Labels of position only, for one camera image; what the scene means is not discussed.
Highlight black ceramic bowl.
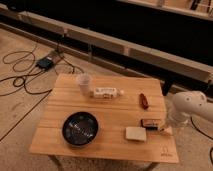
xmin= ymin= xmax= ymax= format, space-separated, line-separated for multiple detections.
xmin=62 ymin=111 xmax=99 ymax=147

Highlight red brown small object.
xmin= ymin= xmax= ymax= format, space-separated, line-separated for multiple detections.
xmin=139 ymin=93 xmax=149 ymax=109

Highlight wooden folding table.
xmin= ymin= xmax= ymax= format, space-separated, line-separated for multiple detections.
xmin=29 ymin=74 xmax=179 ymax=163

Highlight white ceramic cup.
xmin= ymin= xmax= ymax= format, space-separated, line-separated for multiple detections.
xmin=76 ymin=73 xmax=91 ymax=96

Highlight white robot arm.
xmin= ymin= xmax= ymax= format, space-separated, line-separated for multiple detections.
xmin=158 ymin=91 xmax=213 ymax=132

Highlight black floor cable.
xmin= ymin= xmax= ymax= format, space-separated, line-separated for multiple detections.
xmin=0 ymin=41 xmax=84 ymax=141

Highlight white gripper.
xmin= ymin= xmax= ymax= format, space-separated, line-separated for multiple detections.
xmin=158 ymin=113 xmax=189 ymax=135

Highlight black power adapter box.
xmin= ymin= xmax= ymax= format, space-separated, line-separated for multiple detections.
xmin=36 ymin=57 xmax=54 ymax=70

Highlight white plastic bottle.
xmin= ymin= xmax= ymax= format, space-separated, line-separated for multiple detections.
xmin=91 ymin=87 xmax=124 ymax=99

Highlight white sponge block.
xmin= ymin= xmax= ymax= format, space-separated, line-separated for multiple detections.
xmin=126 ymin=127 xmax=146 ymax=141

